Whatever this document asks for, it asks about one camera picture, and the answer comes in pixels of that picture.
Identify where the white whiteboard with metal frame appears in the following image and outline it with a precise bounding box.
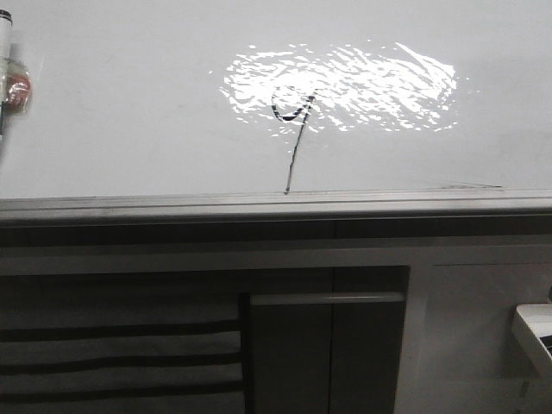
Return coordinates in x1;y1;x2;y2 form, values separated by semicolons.
1;1;551;223

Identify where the grey cabinet panel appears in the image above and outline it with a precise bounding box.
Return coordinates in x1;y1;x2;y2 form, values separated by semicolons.
250;292;405;413

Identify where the white whiteboard marker with tape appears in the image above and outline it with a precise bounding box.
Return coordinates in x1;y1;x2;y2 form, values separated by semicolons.
1;9;32;141

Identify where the white tray at right edge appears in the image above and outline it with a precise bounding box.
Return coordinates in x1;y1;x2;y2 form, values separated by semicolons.
512;304;551;378

